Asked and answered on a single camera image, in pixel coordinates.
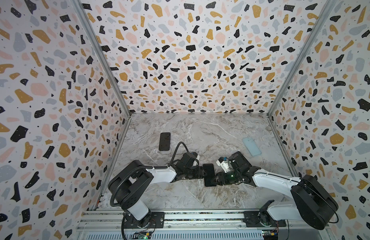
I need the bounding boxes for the right circuit board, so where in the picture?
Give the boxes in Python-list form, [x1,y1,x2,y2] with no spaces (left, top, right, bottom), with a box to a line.
[262,231,278,240]

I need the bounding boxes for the corner aluminium post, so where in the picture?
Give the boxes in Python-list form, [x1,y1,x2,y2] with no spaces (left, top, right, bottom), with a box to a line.
[267,0,335,119]
[71,0,131,119]

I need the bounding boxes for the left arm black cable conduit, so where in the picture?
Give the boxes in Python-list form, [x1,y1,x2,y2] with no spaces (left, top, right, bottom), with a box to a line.
[109,141,190,208]

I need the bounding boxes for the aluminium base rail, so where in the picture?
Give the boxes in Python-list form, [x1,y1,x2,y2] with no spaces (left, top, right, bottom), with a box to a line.
[76,209,335,240]

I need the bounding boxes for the light blue phone case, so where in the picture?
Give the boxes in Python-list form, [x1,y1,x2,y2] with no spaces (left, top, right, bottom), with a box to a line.
[243,138,262,157]

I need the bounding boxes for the black phone case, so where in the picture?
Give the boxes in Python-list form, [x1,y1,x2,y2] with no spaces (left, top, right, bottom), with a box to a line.
[159,133,171,152]

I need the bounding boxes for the left corner aluminium post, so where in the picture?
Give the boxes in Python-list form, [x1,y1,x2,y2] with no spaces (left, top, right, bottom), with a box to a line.
[71,0,131,119]

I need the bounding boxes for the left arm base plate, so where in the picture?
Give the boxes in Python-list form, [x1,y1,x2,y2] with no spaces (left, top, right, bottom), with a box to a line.
[123,212,165,230]

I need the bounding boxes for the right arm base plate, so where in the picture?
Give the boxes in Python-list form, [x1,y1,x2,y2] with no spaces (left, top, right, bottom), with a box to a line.
[243,211,287,228]

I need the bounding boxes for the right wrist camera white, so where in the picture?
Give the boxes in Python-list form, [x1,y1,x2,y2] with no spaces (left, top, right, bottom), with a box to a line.
[216,157,231,173]

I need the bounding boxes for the right corner aluminium post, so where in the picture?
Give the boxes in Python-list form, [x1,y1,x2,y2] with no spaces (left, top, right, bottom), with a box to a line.
[267,0,335,119]

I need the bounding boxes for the left green circuit board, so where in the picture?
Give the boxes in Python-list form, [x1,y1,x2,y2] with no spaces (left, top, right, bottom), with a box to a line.
[131,232,152,240]

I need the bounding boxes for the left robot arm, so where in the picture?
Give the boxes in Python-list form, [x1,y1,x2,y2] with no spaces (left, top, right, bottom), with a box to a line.
[108,152,206,221]

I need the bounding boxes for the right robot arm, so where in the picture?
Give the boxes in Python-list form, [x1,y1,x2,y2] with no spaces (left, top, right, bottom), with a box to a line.
[210,152,338,230]

